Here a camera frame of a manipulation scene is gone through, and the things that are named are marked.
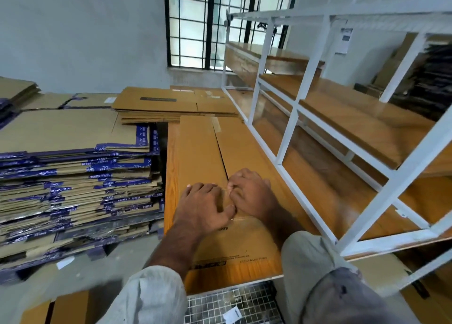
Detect black framed window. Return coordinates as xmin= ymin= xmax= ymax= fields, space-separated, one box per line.
xmin=164 ymin=0 xmax=301 ymax=71

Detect person's light grey shirt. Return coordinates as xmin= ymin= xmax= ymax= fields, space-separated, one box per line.
xmin=95 ymin=230 xmax=425 ymax=324

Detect wooden table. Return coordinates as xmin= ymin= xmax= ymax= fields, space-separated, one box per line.
xmin=164 ymin=86 xmax=452 ymax=296

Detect white wire mesh cage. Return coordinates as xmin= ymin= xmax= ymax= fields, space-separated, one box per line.
xmin=184 ymin=280 xmax=285 ymax=324

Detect white paper tag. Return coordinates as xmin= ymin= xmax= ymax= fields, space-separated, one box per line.
xmin=223 ymin=307 xmax=243 ymax=324

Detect white wall device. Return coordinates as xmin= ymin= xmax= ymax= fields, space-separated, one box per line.
xmin=335 ymin=28 xmax=355 ymax=56

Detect person's right forearm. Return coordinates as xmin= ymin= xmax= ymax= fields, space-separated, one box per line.
xmin=263 ymin=206 xmax=306 ymax=249

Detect assembled boxes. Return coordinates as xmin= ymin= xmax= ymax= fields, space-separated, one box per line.
xmin=21 ymin=290 xmax=94 ymax=324

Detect person's left hand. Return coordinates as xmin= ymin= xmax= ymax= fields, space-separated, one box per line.
xmin=173 ymin=182 xmax=238 ymax=236

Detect stack of cardboard boxes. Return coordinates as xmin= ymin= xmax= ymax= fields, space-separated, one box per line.
xmin=0 ymin=76 xmax=41 ymax=129
xmin=0 ymin=93 xmax=166 ymax=273

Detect stack of brown boxes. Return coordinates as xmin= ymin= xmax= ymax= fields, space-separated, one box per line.
xmin=177 ymin=116 xmax=320 ymax=273

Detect person's right hand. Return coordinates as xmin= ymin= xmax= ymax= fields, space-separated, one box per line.
xmin=226 ymin=168 xmax=281 ymax=222

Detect white metal shelf rack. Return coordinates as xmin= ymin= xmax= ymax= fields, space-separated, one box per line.
xmin=222 ymin=0 xmax=452 ymax=296

